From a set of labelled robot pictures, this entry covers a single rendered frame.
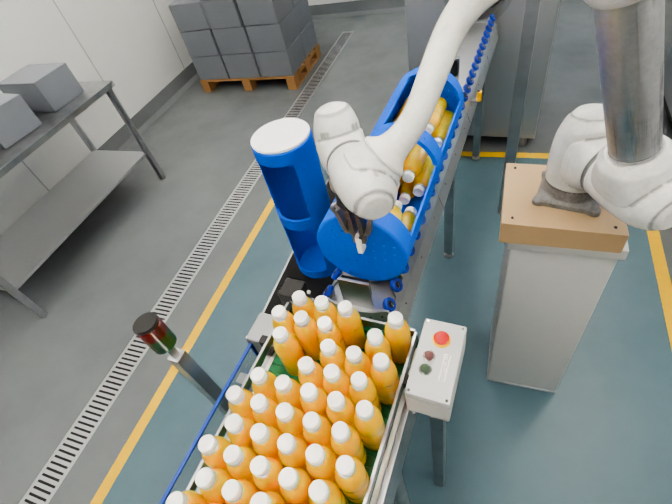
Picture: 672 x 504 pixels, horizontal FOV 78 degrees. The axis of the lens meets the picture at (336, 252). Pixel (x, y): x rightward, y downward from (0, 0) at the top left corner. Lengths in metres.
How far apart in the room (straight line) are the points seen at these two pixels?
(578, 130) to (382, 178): 0.66
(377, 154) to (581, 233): 0.74
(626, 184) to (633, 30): 0.36
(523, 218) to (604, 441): 1.18
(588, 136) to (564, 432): 1.34
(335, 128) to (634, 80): 0.56
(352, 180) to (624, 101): 0.55
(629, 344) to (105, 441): 2.67
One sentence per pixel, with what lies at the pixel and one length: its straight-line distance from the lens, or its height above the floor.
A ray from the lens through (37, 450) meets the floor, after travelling 2.91.
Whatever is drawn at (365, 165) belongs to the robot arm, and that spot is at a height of 1.54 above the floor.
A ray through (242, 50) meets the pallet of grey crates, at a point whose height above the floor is 0.44.
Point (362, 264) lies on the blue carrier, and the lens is 1.28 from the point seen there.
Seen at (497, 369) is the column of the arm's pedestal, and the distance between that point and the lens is 2.11.
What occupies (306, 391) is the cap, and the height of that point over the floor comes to 1.09.
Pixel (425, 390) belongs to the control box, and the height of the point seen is 1.10.
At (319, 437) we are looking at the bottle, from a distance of 1.02.
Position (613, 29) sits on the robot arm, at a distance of 0.92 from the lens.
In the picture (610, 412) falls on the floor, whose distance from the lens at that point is 2.27.
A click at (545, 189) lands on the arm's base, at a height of 1.10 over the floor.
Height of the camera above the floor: 2.00
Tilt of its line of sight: 47 degrees down
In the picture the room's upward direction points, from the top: 16 degrees counter-clockwise
